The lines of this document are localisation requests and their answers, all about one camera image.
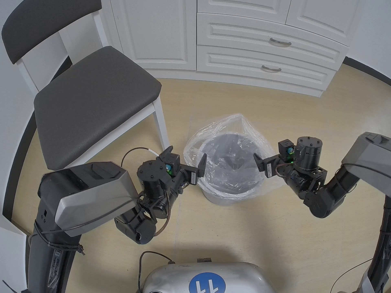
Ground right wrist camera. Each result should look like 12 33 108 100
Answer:
277 139 296 164

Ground pale grey trash bin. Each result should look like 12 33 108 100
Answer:
198 132 266 206

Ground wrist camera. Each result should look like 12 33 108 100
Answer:
162 153 181 177
277 139 296 164

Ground clear plastic bag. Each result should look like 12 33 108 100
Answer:
183 113 283 201

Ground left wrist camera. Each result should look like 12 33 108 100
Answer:
162 153 181 177

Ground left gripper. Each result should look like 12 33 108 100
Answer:
157 146 208 191

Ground white chair dark grey cushions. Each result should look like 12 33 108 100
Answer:
1 0 168 170

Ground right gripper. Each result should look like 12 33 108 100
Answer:
253 153 295 181

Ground black cable with white sleeve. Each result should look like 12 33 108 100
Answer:
122 147 162 168

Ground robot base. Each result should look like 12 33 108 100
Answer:
139 261 277 293

